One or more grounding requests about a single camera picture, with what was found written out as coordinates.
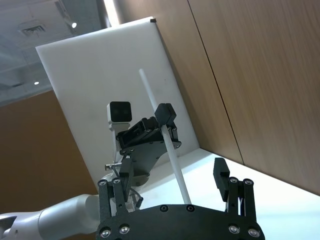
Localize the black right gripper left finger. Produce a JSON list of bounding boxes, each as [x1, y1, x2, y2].
[[97, 157, 135, 223]]

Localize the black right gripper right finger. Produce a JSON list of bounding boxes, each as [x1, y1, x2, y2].
[[212, 157, 258, 221]]

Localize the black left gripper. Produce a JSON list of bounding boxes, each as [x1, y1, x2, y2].
[[116, 102, 183, 182]]

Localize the thin white plastic rod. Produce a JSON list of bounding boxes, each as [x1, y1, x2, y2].
[[138, 68, 193, 206]]

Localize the large white flat board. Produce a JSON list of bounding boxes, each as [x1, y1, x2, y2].
[[35, 16, 201, 182]]

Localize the thin cable with silver plug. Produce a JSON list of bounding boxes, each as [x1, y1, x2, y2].
[[104, 161, 145, 209]]

